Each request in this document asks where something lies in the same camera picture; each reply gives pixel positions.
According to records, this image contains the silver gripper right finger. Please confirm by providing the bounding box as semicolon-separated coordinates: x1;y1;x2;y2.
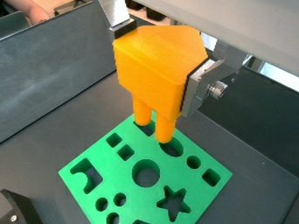
181;40;248;117

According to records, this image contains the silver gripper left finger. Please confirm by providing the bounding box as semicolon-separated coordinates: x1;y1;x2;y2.
97;0;136;39

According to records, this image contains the orange three prong plug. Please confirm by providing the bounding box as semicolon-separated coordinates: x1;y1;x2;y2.
113;25;208;144

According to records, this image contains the green shape sorter board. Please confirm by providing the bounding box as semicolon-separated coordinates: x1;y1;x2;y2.
59;117;232;224

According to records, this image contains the black bracket with screw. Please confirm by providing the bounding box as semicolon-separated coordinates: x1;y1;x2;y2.
0;189;43;224

